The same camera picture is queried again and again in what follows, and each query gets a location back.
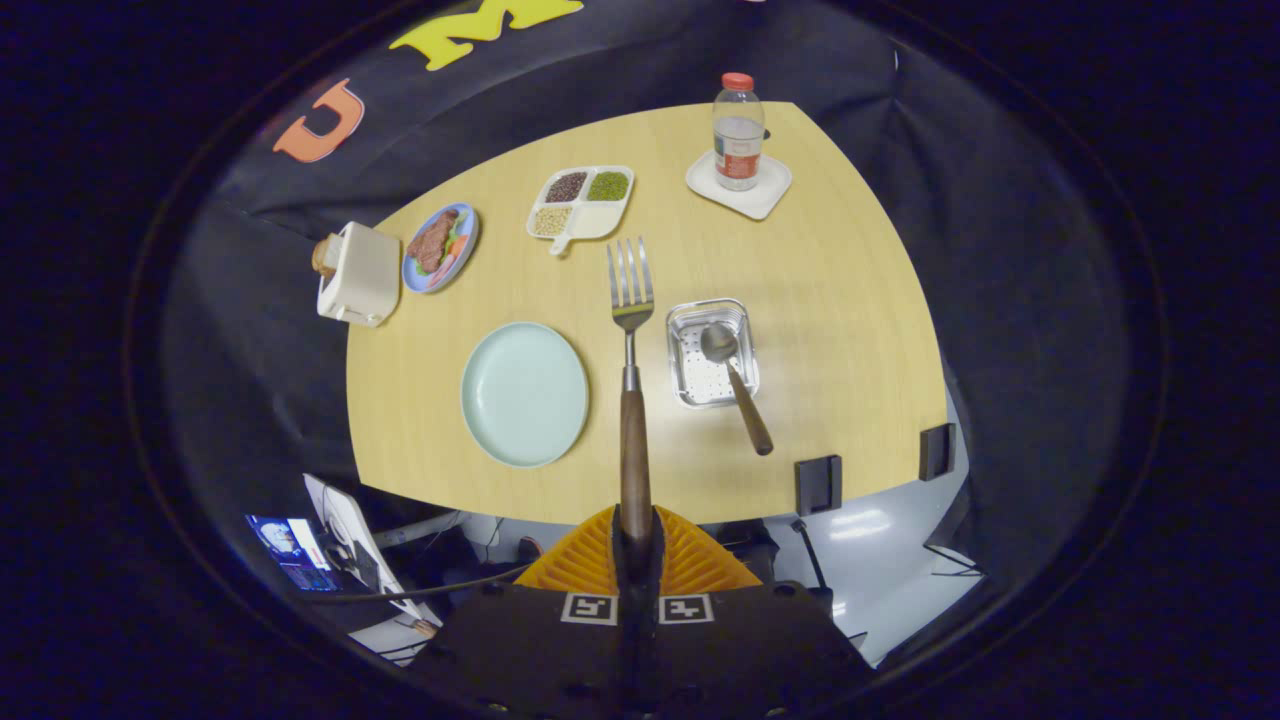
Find blue plate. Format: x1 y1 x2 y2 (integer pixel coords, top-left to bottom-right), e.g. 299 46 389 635
401 202 480 294

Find white toaster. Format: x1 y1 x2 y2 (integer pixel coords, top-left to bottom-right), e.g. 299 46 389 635
317 222 402 329

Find perforated metal basket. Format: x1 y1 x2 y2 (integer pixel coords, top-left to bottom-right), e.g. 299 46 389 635
666 298 761 410

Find wooden handle metal fork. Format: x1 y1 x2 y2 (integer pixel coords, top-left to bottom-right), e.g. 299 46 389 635
606 236 656 546

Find laptop screen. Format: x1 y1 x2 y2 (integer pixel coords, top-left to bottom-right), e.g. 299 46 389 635
246 514 346 593

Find white compartment tray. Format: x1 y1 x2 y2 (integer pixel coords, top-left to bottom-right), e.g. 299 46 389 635
526 165 636 258

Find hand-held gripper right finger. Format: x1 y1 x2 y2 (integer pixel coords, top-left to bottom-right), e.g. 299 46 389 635
638 505 873 719

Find black cable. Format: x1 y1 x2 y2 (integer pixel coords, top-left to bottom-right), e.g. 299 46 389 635
300 563 533 607

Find wooden handle metal spoon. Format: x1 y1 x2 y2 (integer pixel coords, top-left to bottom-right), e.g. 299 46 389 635
699 322 775 457

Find black table clamp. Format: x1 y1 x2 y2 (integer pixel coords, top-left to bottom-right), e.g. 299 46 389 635
795 455 844 517
919 423 958 482

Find light green plate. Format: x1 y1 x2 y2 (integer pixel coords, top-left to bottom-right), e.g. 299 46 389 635
460 321 590 469

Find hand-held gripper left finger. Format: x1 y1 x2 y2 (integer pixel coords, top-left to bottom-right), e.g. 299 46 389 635
418 505 639 719

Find brown meat slice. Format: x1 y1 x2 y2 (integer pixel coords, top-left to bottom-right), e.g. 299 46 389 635
408 208 459 273

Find sliced vegetables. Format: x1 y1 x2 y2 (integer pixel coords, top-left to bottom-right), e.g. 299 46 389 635
422 220 471 289

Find white square coaster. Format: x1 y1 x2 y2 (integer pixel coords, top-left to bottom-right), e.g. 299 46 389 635
685 150 793 222

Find clear water bottle red cap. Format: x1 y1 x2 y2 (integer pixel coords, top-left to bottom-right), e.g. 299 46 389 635
713 72 767 192

